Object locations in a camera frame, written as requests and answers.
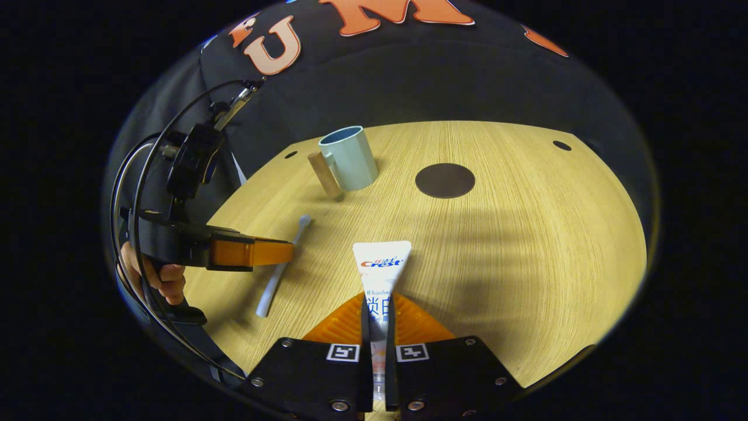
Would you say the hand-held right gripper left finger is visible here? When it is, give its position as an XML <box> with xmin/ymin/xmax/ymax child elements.
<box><xmin>241</xmin><ymin>292</ymin><xmax>373</xmax><ymax>421</ymax></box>

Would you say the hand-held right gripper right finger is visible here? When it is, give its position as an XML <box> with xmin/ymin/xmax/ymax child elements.
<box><xmin>385</xmin><ymin>292</ymin><xmax>524</xmax><ymax>421</ymax></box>

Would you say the white toothbrush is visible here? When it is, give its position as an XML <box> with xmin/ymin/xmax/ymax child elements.
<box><xmin>255</xmin><ymin>214</ymin><xmax>312</xmax><ymax>318</ymax></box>

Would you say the white toothpaste tube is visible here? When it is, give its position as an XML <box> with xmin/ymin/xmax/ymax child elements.
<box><xmin>352</xmin><ymin>241</ymin><xmax>413</xmax><ymax>404</ymax></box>

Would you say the pale blue cup wooden handle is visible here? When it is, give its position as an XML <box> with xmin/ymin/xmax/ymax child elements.
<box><xmin>308</xmin><ymin>126</ymin><xmax>379</xmax><ymax>199</ymax></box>

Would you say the dark brown round coaster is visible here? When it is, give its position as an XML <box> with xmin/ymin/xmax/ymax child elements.
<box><xmin>415</xmin><ymin>163</ymin><xmax>476</xmax><ymax>199</ymax></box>

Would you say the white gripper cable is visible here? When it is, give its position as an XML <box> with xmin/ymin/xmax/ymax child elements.
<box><xmin>110</xmin><ymin>136</ymin><xmax>161</xmax><ymax>305</ymax></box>

